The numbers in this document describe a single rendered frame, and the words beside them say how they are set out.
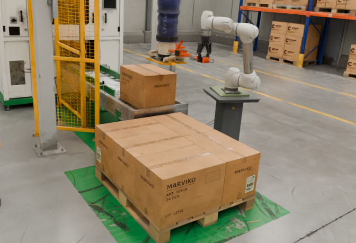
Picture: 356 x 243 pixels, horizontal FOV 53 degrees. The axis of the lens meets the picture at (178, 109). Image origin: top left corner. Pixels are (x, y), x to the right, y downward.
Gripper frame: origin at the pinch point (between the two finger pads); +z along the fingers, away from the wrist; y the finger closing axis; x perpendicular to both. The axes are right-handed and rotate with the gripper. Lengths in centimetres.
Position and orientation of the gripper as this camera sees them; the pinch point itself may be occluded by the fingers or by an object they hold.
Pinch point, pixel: (203, 58)
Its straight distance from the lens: 323.2
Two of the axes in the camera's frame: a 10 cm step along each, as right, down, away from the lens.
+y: -8.2, 1.2, -5.6
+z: -0.7, 9.5, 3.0
